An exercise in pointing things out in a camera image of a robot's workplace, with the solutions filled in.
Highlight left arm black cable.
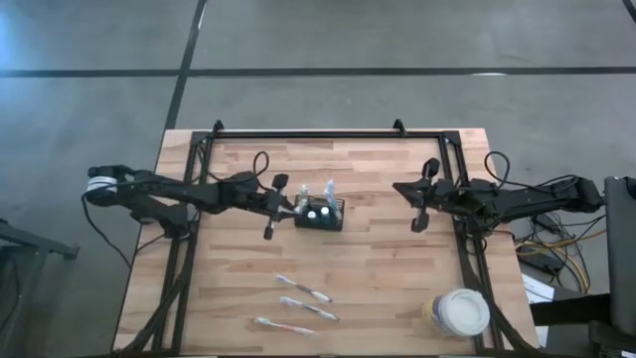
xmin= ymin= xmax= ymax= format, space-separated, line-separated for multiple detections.
xmin=251 ymin=150 xmax=271 ymax=179

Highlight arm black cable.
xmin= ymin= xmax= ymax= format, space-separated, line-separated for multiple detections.
xmin=483 ymin=150 xmax=513 ymax=191
xmin=251 ymin=150 xmax=271 ymax=179

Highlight dark grey equipment case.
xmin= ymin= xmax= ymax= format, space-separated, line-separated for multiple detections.
xmin=603 ymin=175 xmax=636 ymax=339

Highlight navy white toothbrush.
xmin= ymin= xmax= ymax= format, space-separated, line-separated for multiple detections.
xmin=274 ymin=272 xmax=334 ymax=304

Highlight disinfecting wipes canister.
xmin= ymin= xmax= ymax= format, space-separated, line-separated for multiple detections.
xmin=420 ymin=287 xmax=492 ymax=340

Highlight clear plastic wrapper foreground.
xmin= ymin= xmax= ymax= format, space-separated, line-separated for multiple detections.
xmin=252 ymin=315 xmax=318 ymax=336

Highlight black stand base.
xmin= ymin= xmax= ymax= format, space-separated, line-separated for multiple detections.
xmin=0 ymin=218 xmax=80 ymax=358

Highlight yellow floor cable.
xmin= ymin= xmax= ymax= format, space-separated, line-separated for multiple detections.
xmin=514 ymin=237 xmax=592 ymax=294

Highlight black aluminium rig frame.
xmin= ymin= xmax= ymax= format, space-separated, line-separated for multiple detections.
xmin=112 ymin=118 xmax=546 ymax=358

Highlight purple white wrapped toothbrush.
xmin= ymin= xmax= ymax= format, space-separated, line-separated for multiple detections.
xmin=277 ymin=295 xmax=341 ymax=323

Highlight black wire caddy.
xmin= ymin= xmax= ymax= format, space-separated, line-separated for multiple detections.
xmin=292 ymin=194 xmax=346 ymax=233

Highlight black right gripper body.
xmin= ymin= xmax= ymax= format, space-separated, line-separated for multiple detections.
xmin=427 ymin=177 xmax=471 ymax=217

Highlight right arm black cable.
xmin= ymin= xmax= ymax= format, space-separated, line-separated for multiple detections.
xmin=483 ymin=150 xmax=513 ymax=191

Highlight white paper sheet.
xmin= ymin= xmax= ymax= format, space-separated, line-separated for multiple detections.
xmin=521 ymin=272 xmax=557 ymax=305

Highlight black power brick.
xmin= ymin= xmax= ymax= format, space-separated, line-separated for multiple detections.
xmin=519 ymin=248 xmax=565 ymax=274

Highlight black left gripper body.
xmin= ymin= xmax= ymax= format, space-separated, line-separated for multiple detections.
xmin=231 ymin=171 xmax=277 ymax=213

